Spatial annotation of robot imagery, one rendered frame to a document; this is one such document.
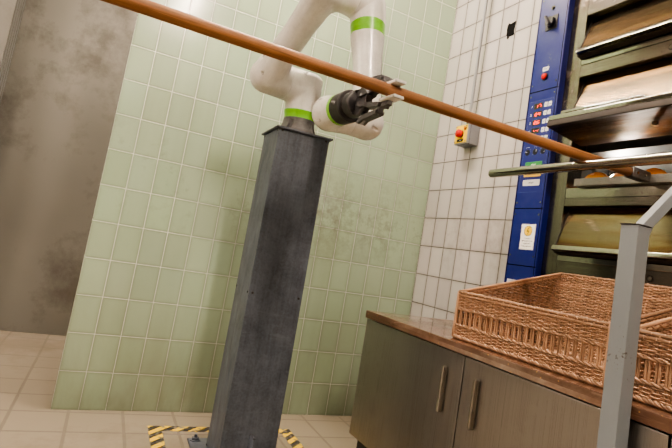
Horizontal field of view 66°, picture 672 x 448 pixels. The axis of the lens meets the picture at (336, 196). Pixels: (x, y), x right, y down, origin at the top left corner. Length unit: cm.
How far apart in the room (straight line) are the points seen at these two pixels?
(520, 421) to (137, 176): 169
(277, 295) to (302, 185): 40
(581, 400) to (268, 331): 102
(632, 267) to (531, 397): 44
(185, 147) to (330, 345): 117
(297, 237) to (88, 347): 99
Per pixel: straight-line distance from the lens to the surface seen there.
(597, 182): 208
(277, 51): 117
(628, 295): 126
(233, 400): 194
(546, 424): 146
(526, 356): 157
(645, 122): 200
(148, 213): 234
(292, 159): 189
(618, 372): 127
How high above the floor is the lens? 79
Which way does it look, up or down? 6 degrees up
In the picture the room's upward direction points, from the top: 10 degrees clockwise
